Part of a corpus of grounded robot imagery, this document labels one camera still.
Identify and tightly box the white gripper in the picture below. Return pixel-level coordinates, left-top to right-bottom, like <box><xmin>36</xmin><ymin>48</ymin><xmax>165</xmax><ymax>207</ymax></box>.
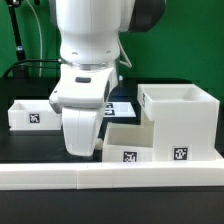
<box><xmin>56</xmin><ymin>64</ymin><xmax>118</xmax><ymax>157</ymax></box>

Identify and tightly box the black camera stand pole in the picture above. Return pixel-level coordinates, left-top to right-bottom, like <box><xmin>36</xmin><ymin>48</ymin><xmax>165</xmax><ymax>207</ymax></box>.
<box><xmin>5</xmin><ymin>0</ymin><xmax>29</xmax><ymax>79</ymax></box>

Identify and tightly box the white thin cable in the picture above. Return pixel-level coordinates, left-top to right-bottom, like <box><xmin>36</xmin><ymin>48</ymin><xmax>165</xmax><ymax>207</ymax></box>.
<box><xmin>25</xmin><ymin>0</ymin><xmax>44</xmax><ymax>78</ymax></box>

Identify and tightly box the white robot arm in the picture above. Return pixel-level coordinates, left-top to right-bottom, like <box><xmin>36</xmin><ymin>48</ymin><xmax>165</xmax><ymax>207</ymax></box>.
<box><xmin>49</xmin><ymin>0</ymin><xmax>166</xmax><ymax>157</ymax></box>

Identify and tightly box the white rear drawer tray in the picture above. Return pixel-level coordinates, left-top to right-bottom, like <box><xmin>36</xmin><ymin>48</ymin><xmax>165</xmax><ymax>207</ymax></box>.
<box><xmin>8</xmin><ymin>100</ymin><xmax>61</xmax><ymax>131</ymax></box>

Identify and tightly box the white front drawer tray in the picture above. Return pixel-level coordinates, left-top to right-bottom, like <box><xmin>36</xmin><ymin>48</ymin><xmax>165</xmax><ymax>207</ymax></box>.
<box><xmin>95</xmin><ymin>122</ymin><xmax>154</xmax><ymax>162</ymax></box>

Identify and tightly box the white fiducial marker sheet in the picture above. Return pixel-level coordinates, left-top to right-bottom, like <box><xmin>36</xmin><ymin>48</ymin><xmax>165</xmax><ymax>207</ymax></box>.
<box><xmin>104</xmin><ymin>102</ymin><xmax>136</xmax><ymax>117</ymax></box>

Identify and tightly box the white L-shaped fence wall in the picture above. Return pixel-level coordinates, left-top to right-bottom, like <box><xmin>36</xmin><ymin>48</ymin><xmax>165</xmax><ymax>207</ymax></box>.
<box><xmin>0</xmin><ymin>158</ymin><xmax>224</xmax><ymax>190</ymax></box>

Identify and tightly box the white drawer cabinet box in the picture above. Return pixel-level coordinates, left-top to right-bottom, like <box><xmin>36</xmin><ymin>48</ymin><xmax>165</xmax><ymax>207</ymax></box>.
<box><xmin>137</xmin><ymin>84</ymin><xmax>220</xmax><ymax>162</ymax></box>

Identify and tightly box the white drawer tray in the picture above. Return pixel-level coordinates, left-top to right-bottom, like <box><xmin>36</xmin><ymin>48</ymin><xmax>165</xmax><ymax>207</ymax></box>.
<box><xmin>95</xmin><ymin>122</ymin><xmax>154</xmax><ymax>162</ymax></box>
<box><xmin>8</xmin><ymin>100</ymin><xmax>61</xmax><ymax>131</ymax></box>

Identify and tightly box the black cable bundle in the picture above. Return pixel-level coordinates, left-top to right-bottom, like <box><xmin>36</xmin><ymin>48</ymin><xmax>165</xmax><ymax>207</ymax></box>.
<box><xmin>2</xmin><ymin>58</ymin><xmax>62</xmax><ymax>80</ymax></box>

